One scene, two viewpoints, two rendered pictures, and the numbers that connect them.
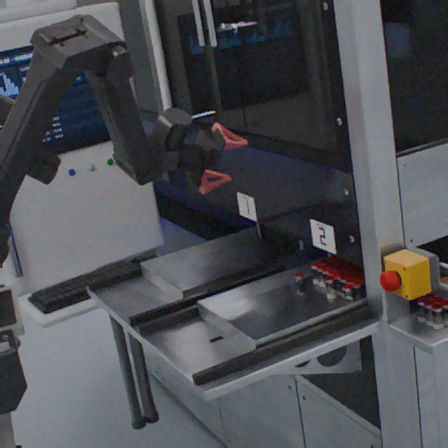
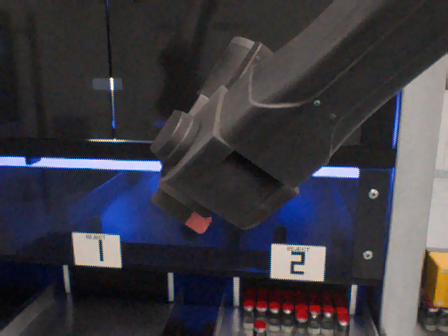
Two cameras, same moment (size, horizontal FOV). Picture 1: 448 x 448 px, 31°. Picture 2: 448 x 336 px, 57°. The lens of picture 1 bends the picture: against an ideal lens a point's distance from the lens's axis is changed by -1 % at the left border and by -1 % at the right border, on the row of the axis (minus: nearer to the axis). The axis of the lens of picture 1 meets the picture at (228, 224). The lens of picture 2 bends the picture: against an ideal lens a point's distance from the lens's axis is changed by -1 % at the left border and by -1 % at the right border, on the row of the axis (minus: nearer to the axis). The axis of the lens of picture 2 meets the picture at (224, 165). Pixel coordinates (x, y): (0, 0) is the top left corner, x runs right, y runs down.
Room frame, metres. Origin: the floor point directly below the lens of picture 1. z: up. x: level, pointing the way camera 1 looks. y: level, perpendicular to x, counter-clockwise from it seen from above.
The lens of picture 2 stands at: (1.39, 0.39, 1.33)
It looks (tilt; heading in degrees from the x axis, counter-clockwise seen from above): 13 degrees down; 303
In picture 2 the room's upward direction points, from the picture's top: straight up
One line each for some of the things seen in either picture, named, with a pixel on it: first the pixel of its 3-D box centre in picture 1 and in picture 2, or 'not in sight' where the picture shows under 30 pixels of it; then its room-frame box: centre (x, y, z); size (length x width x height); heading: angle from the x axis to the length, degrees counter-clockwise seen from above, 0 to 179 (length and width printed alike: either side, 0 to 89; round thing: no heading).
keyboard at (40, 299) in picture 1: (101, 280); not in sight; (2.12, 0.38, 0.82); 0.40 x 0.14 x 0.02; 119
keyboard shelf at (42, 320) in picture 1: (99, 285); not in sight; (2.15, 0.39, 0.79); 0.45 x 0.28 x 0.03; 119
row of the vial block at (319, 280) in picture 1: (336, 282); (294, 318); (1.63, -0.21, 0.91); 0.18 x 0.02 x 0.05; 25
